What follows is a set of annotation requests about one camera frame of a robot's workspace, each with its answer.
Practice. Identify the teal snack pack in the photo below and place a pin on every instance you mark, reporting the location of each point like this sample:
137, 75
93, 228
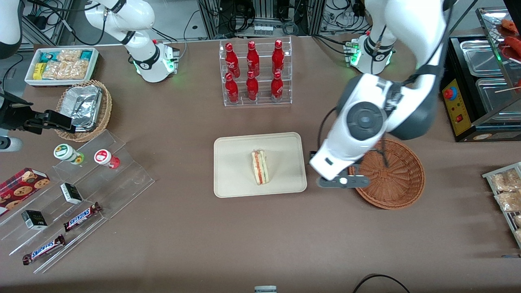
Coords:
48, 56

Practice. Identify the black food warmer machine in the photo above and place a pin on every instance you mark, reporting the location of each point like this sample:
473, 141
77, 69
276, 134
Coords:
488, 134

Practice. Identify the Snickers chocolate bar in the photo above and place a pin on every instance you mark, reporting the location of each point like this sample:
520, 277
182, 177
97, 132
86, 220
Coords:
81, 217
44, 249

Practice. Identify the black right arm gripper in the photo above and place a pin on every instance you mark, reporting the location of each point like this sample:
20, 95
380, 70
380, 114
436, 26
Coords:
15, 115

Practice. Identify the red label white cup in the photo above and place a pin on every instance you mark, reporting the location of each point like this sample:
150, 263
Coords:
103, 157

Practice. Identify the small clear cracker bag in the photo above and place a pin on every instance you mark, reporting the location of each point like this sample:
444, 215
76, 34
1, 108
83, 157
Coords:
70, 55

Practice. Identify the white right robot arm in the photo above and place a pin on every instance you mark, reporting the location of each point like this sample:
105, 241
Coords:
138, 16

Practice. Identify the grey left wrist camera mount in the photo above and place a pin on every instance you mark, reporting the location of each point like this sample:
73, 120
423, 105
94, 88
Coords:
354, 181

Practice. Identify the small black box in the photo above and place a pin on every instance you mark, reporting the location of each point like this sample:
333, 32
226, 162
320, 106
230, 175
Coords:
71, 193
34, 219

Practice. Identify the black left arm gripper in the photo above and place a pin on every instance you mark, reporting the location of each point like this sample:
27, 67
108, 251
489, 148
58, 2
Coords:
312, 152

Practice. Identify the clear acrylic stepped stand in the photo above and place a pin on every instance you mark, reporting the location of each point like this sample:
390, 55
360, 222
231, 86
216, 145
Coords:
126, 179

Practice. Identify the yellow snack pack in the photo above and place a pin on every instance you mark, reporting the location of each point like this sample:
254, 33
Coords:
38, 71

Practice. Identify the triangle sandwich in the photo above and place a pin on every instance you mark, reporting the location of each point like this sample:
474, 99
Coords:
260, 167

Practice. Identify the small grey device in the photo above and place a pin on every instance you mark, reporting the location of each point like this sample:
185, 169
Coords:
265, 289

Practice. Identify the beige rectangular tray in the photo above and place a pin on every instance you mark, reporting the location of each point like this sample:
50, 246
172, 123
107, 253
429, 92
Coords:
232, 165

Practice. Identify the clear bag of snacks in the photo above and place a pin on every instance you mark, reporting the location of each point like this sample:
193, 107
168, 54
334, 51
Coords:
508, 201
504, 181

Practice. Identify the large clear cracker bag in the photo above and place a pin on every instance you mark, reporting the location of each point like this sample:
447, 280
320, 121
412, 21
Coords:
67, 70

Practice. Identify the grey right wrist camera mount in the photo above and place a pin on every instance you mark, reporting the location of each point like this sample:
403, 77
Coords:
10, 144

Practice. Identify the green label white cup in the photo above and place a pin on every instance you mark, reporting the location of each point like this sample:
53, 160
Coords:
65, 152

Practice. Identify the round brown wicker basket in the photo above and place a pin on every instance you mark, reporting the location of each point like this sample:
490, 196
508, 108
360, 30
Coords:
397, 183

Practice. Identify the oval light wicker basket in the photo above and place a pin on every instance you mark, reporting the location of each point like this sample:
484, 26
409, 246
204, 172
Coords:
106, 106

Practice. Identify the red cola bottle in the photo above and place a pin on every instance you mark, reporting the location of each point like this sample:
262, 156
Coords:
231, 61
277, 87
252, 59
231, 89
252, 87
278, 57

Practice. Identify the white power strip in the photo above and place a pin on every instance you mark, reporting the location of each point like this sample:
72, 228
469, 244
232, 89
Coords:
263, 30

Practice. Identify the red plaid cookie box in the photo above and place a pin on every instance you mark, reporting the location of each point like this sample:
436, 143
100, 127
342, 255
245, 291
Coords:
20, 188

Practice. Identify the clear acrylic bottle rack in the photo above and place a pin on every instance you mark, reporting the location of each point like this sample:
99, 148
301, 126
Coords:
262, 101

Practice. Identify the aluminium frame rack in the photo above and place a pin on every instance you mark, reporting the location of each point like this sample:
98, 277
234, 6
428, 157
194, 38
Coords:
228, 16

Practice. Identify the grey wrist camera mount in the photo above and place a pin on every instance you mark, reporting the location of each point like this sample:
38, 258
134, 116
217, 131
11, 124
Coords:
10, 144
354, 181

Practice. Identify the white plastic bin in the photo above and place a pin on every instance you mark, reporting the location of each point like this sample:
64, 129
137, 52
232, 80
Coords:
28, 77

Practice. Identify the stainless steel pan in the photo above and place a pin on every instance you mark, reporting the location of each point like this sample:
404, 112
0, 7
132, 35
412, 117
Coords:
480, 57
494, 95

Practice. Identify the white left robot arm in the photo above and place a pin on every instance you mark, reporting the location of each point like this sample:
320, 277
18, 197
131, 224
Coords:
366, 118

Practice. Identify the aluminium foil container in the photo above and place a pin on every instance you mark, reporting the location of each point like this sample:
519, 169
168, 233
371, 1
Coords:
83, 106

